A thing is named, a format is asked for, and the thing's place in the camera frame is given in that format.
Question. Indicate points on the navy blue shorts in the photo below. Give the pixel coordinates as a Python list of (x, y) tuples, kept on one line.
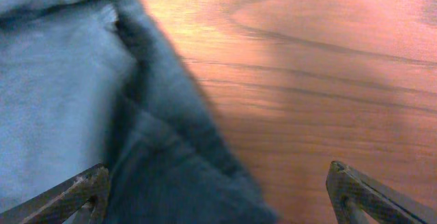
[(87, 82)]

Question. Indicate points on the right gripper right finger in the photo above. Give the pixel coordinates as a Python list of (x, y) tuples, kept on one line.
[(355, 195)]

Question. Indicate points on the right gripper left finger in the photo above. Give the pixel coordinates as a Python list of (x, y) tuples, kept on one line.
[(84, 196)]

